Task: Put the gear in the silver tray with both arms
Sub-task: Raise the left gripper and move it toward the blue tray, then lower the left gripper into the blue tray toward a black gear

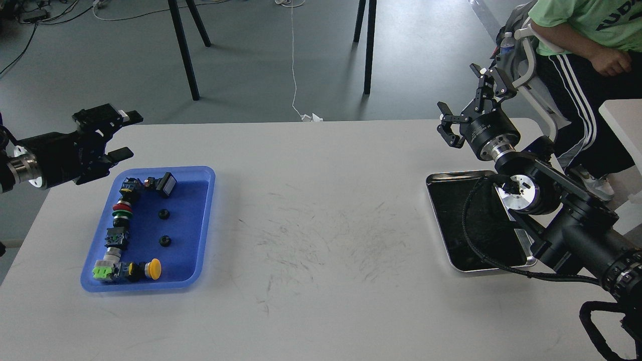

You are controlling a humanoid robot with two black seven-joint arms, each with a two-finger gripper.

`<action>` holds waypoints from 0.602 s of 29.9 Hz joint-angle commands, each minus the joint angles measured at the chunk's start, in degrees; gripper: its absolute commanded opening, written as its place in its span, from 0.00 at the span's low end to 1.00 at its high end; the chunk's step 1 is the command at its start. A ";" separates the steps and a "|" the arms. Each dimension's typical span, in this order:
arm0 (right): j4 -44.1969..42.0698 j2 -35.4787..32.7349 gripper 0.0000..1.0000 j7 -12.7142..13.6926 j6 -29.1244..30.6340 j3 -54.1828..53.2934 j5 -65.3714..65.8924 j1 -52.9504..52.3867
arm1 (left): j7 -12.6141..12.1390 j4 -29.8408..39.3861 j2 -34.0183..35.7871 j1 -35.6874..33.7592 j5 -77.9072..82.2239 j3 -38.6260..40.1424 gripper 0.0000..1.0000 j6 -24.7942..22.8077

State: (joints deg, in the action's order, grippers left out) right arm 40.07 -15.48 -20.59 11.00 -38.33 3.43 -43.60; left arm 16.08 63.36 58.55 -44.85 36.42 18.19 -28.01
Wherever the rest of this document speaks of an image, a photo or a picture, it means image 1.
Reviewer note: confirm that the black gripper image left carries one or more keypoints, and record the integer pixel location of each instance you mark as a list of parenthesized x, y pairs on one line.
[(59, 157)]

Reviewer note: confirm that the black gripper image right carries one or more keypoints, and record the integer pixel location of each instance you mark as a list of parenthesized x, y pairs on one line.
[(489, 126)]

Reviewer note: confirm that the small black gear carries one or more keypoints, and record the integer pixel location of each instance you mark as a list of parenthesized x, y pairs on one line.
[(165, 241), (163, 214)]

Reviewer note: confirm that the blue plastic tray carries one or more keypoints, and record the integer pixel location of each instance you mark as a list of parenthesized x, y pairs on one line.
[(189, 205)]

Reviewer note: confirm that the silver metal tray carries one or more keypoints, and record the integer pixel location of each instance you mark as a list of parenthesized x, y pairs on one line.
[(489, 225)]

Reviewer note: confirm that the grey backpack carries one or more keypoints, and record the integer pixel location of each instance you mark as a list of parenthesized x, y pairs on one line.
[(516, 47)]

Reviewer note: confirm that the red green push button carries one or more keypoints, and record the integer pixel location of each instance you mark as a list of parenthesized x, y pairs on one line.
[(122, 210)]

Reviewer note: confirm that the plastic water bottle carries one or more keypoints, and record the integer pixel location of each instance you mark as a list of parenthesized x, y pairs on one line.
[(507, 44)]

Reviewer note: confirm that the black square push button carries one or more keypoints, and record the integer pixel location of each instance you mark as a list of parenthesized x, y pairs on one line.
[(165, 185)]

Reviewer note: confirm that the white office chair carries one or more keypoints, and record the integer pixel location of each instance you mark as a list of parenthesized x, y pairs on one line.
[(551, 119)]

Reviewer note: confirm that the black green contact block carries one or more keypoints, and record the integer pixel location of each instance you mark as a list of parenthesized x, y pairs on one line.
[(117, 238)]

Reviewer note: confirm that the black table legs left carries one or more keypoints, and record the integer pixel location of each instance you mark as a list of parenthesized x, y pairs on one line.
[(182, 42)]

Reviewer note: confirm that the black table legs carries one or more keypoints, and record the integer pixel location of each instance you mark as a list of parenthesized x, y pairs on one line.
[(371, 6), (182, 42)]

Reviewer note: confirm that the yellow mushroom push button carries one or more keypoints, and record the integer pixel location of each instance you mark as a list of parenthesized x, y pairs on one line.
[(152, 269)]

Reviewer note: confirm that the black table legs right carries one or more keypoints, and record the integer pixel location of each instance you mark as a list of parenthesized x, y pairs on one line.
[(371, 6)]

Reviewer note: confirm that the person in green shirt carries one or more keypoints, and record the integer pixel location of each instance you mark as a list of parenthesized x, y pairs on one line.
[(590, 53)]

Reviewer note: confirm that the white side table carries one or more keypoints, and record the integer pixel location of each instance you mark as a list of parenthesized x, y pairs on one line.
[(624, 118)]

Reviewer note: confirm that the black blue yellow switch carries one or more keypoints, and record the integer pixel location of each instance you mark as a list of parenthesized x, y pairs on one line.
[(131, 190)]

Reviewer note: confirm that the green block switch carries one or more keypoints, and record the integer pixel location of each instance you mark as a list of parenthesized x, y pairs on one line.
[(103, 273)]

